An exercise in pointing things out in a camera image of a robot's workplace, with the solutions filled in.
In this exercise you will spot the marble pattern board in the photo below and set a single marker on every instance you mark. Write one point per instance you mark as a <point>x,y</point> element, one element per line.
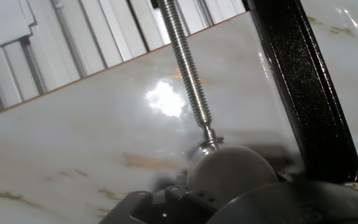
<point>73,140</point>

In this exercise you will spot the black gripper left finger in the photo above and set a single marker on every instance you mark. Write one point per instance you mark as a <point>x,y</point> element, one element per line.
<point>182,208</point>

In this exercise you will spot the white paper sheet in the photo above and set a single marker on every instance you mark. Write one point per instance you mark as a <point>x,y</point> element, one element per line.
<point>2,21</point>

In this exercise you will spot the black C-clamp with steel screw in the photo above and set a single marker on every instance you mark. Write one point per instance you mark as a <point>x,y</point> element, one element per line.
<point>315,109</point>

